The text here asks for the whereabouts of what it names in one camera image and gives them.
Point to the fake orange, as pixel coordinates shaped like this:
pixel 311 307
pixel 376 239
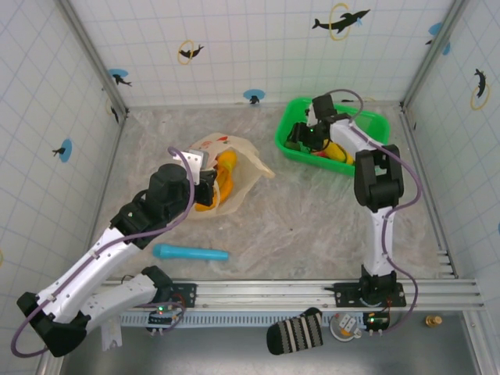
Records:
pixel 205 207

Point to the green fake lime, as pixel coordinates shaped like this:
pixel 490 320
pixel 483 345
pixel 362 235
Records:
pixel 290 145

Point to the small red fake fruit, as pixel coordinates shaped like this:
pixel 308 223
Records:
pixel 320 154

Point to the large yellow fake banana bunch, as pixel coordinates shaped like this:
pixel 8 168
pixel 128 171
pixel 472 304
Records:
pixel 228 162

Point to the cream plastic bag orange print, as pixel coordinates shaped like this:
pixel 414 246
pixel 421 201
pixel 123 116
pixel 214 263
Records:
pixel 250 172

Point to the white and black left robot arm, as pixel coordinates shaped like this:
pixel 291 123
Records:
pixel 78 281

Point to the green plastic basket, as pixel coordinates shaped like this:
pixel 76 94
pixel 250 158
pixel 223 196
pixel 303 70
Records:
pixel 375 121

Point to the teal plastic cylinder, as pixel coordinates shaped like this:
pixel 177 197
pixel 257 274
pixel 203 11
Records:
pixel 191 253

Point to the dolphin sticker on blue patch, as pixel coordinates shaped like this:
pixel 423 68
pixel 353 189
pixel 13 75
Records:
pixel 433 28
pixel 117 72
pixel 252 93
pixel 66 148

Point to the crumpled clear plastic table cover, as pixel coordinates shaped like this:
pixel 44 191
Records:
pixel 293 234

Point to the black and white striped sock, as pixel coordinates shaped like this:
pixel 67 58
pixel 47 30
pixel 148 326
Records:
pixel 295 332

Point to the round disc with white clip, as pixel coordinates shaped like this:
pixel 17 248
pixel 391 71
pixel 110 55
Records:
pixel 345 328

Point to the brass fitting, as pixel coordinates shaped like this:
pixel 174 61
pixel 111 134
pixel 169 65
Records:
pixel 433 321

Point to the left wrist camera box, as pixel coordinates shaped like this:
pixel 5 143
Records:
pixel 196 160

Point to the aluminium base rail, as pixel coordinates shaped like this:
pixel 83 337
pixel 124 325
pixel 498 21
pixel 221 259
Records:
pixel 254 293

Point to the aluminium side rail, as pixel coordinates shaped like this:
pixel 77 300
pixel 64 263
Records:
pixel 426 183

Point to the aluminium corner post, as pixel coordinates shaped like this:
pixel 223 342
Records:
pixel 430 58
pixel 95 58

